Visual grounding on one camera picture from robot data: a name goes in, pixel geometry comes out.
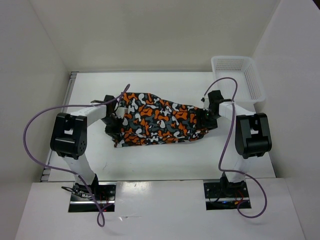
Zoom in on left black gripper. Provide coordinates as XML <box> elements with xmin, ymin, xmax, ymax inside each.
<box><xmin>100</xmin><ymin>114</ymin><xmax>124</xmax><ymax>141</ymax></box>

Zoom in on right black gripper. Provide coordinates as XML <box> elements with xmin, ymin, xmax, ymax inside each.
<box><xmin>195</xmin><ymin>107</ymin><xmax>220</xmax><ymax>132</ymax></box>

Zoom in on camouflage orange black shorts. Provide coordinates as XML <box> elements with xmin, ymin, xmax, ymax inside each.
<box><xmin>112</xmin><ymin>92</ymin><xmax>211</xmax><ymax>148</ymax></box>

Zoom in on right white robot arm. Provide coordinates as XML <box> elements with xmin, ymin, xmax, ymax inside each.
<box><xmin>201</xmin><ymin>90</ymin><xmax>272</xmax><ymax>197</ymax></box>

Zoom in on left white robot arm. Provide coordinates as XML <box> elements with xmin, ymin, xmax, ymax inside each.
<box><xmin>50</xmin><ymin>95</ymin><xmax>121</xmax><ymax>200</ymax></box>

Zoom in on white plastic basket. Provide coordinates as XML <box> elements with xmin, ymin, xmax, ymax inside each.
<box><xmin>211</xmin><ymin>55</ymin><xmax>266</xmax><ymax>104</ymax></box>

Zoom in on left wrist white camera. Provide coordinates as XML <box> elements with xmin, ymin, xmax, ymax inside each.
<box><xmin>115</xmin><ymin>107</ymin><xmax>128</xmax><ymax>119</ymax></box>

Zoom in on wrist white camera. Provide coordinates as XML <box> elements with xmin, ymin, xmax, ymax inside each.
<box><xmin>201</xmin><ymin>97</ymin><xmax>210</xmax><ymax>112</ymax></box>
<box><xmin>115</xmin><ymin>107</ymin><xmax>128</xmax><ymax>119</ymax></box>

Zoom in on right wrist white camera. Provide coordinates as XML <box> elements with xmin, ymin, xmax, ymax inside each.
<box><xmin>201</xmin><ymin>97</ymin><xmax>210</xmax><ymax>112</ymax></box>

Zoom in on aluminium table edge rail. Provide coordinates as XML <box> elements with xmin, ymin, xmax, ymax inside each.
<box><xmin>39</xmin><ymin>71</ymin><xmax>79</xmax><ymax>182</ymax></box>

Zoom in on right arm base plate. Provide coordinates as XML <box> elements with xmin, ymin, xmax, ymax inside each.
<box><xmin>203</xmin><ymin>180</ymin><xmax>252</xmax><ymax>211</ymax></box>

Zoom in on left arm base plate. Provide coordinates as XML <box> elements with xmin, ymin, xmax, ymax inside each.
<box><xmin>62</xmin><ymin>181</ymin><xmax>117</xmax><ymax>213</ymax></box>

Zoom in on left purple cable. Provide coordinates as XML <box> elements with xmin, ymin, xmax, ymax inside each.
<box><xmin>22</xmin><ymin>83</ymin><xmax>131</xmax><ymax>227</ymax></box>

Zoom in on purple cable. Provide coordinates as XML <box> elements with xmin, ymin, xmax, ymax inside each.
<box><xmin>22</xmin><ymin>83</ymin><xmax>131</xmax><ymax>227</ymax></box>
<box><xmin>201</xmin><ymin>77</ymin><xmax>268</xmax><ymax>219</ymax></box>

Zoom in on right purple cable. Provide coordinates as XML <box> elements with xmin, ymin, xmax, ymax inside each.
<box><xmin>201</xmin><ymin>77</ymin><xmax>268</xmax><ymax>219</ymax></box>

